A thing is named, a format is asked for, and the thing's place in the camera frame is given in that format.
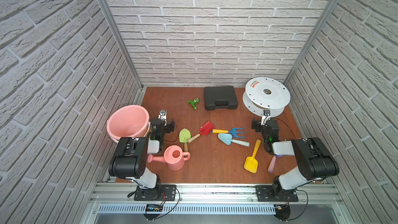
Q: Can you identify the pink plastic bucket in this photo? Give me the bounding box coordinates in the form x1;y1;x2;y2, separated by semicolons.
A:
106;105;150;144

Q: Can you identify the green trowel wooden handle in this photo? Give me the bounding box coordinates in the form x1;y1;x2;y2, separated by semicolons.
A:
179;129;191;152

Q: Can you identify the pink watering can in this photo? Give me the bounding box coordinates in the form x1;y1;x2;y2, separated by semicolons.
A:
147;145;191;171

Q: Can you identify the blue rake yellow handle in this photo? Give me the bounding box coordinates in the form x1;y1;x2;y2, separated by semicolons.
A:
212;128;246;139

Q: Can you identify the light blue trowel white handle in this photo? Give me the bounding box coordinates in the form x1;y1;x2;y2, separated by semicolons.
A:
218;133;250;147

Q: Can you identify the red shovel wooden handle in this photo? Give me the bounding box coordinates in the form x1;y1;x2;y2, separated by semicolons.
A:
188;121;215;143

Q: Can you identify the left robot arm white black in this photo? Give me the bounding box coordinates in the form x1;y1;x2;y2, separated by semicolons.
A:
108;118;175;191

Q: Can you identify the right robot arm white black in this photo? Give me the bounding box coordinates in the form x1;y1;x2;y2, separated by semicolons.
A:
251;119;340;192

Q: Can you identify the yellow plastic scoop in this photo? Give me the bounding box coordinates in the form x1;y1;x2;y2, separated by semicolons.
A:
244;140;261;174

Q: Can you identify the white empty filament spool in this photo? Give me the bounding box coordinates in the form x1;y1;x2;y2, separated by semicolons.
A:
243;77;291;118

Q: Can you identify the black plastic tool case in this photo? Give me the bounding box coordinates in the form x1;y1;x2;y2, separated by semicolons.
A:
204;86;238;111

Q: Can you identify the left controller board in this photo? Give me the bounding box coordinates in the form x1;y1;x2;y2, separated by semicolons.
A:
145;204;163;213

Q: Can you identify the controller board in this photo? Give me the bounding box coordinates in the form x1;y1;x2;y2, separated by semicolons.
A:
145;204;163;213
274;205;291;222

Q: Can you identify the right controller board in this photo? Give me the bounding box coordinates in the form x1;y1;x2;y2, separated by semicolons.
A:
274;205;291;222

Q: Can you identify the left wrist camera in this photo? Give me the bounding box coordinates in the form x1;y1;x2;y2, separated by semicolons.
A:
158;110;167;121

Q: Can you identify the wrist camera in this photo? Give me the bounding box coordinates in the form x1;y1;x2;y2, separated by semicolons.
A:
158;110;167;121
261;110;271;125

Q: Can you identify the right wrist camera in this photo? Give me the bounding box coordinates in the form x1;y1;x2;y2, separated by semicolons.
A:
261;110;271;125

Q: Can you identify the purple trowel pink handle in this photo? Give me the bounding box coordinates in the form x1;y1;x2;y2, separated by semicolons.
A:
267;155;282;173

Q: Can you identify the green hose nozzle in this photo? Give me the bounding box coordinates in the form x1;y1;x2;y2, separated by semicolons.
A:
187;97;200;111

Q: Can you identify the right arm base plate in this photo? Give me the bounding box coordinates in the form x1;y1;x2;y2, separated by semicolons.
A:
255;185;299;202

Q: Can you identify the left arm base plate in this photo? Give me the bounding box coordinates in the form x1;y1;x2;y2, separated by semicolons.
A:
134;185;176;202

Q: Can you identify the aluminium front rail frame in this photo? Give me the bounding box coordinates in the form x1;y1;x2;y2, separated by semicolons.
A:
80;183;353;224

